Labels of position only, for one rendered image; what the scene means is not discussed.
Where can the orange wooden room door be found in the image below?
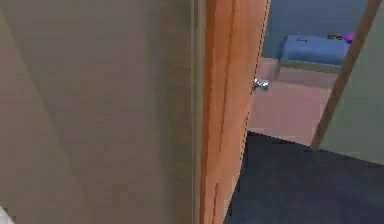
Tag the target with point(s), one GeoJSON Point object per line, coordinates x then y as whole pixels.
{"type": "Point", "coordinates": [226, 100]}

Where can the silver door knob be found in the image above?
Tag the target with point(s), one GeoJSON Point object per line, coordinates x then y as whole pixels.
{"type": "Point", "coordinates": [261, 84]}

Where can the purple small object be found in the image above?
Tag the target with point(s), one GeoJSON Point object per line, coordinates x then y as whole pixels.
{"type": "Point", "coordinates": [349, 38]}

